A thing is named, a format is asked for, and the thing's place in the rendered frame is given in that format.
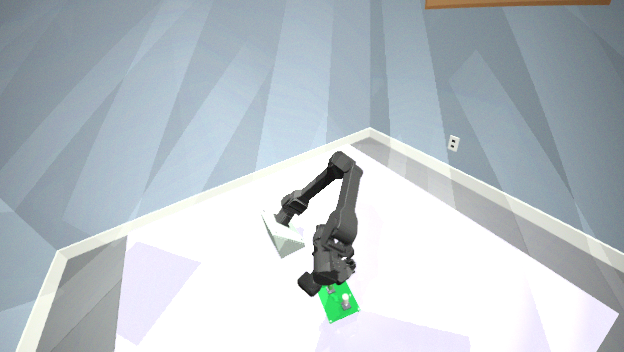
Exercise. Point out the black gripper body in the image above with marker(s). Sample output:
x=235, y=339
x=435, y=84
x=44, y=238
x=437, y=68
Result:
x=306, y=282

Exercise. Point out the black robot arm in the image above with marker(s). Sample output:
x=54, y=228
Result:
x=342, y=225

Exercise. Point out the green circuit board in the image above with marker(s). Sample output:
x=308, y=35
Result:
x=338, y=301

